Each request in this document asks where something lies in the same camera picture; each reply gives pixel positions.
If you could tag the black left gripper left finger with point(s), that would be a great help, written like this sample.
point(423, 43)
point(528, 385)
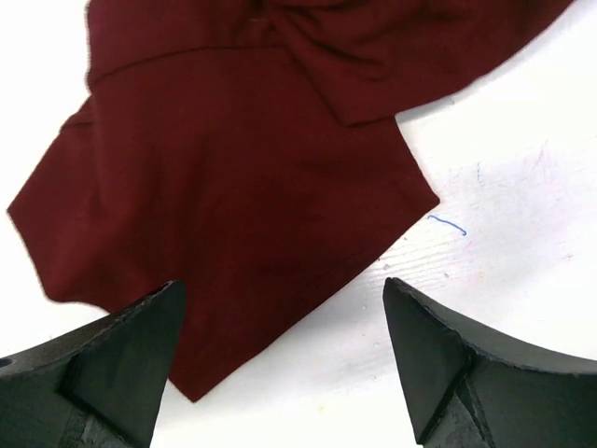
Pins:
point(100, 385)

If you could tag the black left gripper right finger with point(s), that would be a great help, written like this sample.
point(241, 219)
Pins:
point(468, 385)

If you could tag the dark red t shirt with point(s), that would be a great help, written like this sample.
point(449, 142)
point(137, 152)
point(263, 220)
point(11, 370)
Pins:
point(250, 150)

